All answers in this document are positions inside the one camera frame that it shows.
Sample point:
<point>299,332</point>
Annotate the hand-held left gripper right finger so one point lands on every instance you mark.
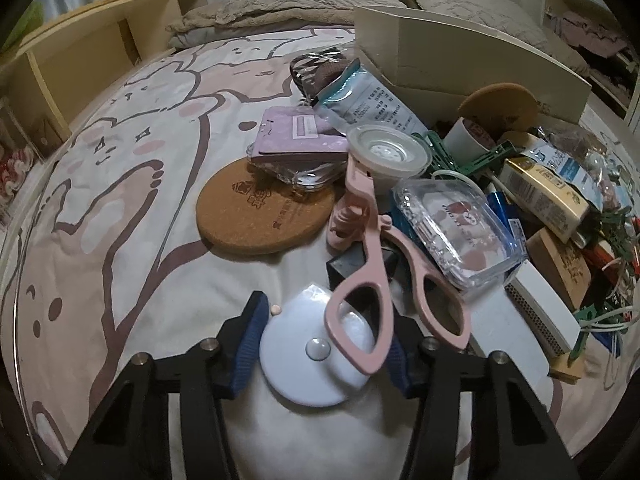
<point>402,367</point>

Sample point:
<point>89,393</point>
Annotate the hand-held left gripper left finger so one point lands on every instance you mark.
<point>245,355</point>

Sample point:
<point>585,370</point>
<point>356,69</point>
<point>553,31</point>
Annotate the white round tape measure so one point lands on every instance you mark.
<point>300,365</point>

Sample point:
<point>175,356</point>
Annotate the white shoe box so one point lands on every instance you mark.
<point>470,60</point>

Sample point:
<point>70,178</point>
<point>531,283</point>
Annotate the clear round lidded container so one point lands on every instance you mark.
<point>387,152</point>

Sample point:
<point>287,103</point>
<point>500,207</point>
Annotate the white flat device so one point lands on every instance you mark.
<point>500,340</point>

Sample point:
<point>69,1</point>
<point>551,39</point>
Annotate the small black box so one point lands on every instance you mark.
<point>360,270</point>

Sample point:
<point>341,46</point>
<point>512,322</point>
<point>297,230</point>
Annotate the pink scissors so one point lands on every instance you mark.
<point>372,260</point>

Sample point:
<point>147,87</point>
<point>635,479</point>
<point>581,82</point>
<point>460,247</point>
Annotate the clear nail tip case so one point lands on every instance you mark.
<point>452,232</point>

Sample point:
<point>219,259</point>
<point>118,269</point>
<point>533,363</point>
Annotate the round cork coaster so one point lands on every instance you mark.
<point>260,210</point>

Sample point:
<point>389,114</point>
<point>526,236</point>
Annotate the white rectangular box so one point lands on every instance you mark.
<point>542,310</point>

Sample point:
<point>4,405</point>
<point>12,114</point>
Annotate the engraved wooden board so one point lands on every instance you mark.
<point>560,265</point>

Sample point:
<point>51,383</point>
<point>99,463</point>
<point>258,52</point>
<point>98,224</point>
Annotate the blue tube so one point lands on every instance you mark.
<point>502,207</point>

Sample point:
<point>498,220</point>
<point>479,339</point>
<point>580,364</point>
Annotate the green plastic clip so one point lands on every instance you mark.
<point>450,157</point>

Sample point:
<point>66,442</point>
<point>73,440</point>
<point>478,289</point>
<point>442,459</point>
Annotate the yellow white carton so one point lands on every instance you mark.
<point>542,195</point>

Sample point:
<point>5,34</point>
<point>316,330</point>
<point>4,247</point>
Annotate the purple packet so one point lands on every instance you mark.
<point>295,132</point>

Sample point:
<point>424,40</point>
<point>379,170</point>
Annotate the tangle of green clips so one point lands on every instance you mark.
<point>610,270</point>

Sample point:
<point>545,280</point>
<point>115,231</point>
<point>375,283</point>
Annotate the blue white sachet packet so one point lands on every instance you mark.
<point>560,160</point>
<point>365,102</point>

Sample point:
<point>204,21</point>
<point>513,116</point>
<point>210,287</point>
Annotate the clear bag with brown item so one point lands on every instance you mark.
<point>575,140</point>

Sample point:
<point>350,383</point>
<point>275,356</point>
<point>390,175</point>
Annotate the red doll display case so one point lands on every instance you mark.
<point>15,170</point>

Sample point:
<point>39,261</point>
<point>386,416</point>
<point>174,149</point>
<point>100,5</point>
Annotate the grey folded sheet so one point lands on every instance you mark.
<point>187,40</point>

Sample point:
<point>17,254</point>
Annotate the wooden bedside shelf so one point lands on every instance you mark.
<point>75,60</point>

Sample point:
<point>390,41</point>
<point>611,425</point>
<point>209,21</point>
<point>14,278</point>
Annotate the beige knitted pillow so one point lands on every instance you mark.
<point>475,10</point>
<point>295,5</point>

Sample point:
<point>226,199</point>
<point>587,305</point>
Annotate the pile of clothes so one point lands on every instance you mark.
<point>595,35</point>

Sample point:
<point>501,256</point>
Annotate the green plush toy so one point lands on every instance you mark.
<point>22,20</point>

